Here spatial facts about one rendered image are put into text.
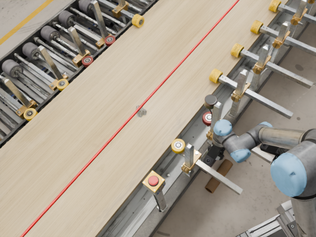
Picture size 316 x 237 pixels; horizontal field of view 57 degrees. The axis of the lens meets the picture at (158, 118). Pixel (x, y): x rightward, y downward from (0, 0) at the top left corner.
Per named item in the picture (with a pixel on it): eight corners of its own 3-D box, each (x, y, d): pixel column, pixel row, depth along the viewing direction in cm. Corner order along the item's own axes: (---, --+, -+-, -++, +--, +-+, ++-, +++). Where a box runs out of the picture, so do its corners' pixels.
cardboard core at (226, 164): (233, 163, 241) (213, 192, 232) (232, 166, 248) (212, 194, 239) (225, 157, 244) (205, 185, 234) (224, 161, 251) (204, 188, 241)
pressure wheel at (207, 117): (217, 124, 180) (218, 115, 170) (209, 133, 178) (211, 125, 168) (206, 117, 183) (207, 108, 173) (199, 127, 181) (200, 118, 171)
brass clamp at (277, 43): (288, 37, 193) (291, 31, 188) (279, 50, 188) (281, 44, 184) (280, 33, 195) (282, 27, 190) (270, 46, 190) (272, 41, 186)
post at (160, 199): (168, 206, 168) (161, 184, 129) (162, 213, 167) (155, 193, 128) (161, 201, 170) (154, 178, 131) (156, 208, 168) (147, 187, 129)
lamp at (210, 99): (215, 118, 165) (218, 98, 146) (209, 125, 163) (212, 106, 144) (206, 113, 167) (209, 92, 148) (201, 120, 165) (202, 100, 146)
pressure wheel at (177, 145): (184, 145, 176) (183, 137, 166) (186, 157, 172) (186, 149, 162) (170, 147, 176) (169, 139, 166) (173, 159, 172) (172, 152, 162)
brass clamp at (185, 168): (202, 157, 169) (202, 154, 165) (188, 175, 165) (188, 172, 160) (193, 151, 171) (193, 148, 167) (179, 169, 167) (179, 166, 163)
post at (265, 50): (254, 92, 206) (271, 45, 164) (251, 96, 205) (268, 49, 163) (249, 90, 207) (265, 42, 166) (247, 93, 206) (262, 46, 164)
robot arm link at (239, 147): (260, 146, 121) (243, 127, 126) (238, 160, 119) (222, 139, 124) (256, 153, 128) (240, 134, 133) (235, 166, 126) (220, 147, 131)
